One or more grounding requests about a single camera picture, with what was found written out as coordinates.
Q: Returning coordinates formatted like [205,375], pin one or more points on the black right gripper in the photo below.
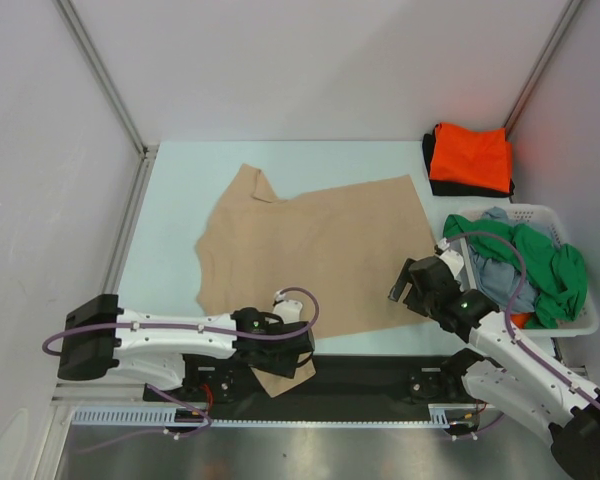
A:
[413,286]

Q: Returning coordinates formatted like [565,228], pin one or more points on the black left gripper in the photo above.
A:
[284,366]

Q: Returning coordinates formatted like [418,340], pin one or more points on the beige t shirt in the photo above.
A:
[345,245]

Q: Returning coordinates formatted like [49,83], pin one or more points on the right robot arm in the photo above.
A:
[568,422]

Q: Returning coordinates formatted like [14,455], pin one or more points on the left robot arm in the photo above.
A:
[101,338]

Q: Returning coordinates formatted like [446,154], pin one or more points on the light blue t shirt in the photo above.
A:
[499,280]

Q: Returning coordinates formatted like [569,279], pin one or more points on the folded black t shirt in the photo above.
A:
[448,188]

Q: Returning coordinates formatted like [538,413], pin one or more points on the orange t shirt in basket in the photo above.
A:
[520,320]

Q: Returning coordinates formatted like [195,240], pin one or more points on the folded orange t shirt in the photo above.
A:
[464,156]

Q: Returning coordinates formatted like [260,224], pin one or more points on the green t shirt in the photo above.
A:
[557,273]

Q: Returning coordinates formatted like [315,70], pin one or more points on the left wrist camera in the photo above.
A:
[288,310]

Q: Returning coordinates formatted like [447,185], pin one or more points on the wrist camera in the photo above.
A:
[452,258]
[288,310]

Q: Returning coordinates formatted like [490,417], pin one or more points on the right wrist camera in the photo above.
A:
[452,258]

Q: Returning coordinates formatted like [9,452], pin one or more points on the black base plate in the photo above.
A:
[354,410]

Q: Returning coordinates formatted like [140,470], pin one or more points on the white slotted cable duct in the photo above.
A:
[136,416]

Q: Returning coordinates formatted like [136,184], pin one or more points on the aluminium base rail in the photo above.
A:
[100,392]

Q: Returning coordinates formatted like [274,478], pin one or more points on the left aluminium frame post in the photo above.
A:
[89,51]

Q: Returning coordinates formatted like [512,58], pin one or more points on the aluminium frame post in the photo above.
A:
[89,51]
[566,20]

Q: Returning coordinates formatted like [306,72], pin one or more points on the right aluminium frame post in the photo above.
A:
[566,20]

